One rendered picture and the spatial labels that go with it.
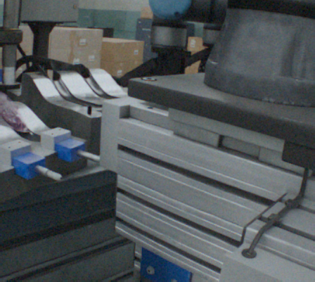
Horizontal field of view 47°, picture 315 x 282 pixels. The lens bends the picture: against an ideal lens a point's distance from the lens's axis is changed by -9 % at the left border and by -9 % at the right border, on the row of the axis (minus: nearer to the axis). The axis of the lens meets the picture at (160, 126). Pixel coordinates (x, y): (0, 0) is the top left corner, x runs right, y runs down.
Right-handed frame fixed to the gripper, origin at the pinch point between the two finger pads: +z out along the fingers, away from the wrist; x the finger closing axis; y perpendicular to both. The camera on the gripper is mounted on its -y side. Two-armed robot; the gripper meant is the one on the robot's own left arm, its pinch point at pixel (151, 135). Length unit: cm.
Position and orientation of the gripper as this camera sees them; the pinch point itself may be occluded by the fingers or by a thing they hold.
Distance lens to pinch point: 87.2
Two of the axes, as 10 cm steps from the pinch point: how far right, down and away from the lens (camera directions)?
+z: -0.9, 9.6, 2.7
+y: 7.6, 2.4, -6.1
